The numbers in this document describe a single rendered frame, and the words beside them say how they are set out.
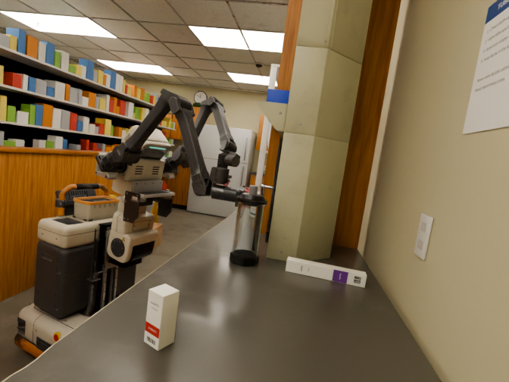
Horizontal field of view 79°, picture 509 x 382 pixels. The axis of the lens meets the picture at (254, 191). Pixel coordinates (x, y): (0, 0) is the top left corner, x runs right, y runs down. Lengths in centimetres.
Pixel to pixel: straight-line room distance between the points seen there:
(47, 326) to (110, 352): 149
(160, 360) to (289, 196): 72
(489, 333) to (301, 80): 88
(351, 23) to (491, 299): 98
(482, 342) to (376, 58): 122
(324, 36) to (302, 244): 74
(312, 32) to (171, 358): 106
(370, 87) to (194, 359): 131
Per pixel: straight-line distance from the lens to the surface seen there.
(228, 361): 64
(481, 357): 72
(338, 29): 126
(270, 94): 138
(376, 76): 159
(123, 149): 155
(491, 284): 69
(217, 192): 122
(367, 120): 155
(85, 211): 204
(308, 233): 120
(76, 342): 69
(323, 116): 117
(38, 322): 219
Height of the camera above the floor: 131
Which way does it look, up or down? 6 degrees down
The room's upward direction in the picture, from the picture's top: 8 degrees clockwise
